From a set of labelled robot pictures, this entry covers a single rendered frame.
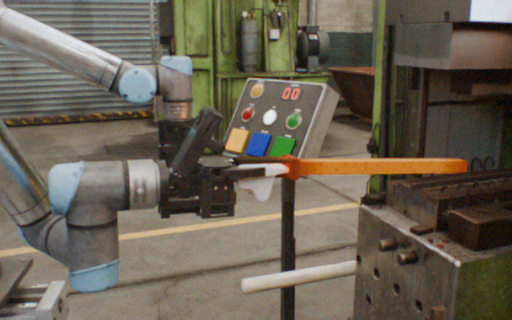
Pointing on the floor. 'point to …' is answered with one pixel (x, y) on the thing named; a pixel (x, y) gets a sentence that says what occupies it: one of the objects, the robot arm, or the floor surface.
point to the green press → (238, 49)
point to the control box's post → (287, 244)
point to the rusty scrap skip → (356, 91)
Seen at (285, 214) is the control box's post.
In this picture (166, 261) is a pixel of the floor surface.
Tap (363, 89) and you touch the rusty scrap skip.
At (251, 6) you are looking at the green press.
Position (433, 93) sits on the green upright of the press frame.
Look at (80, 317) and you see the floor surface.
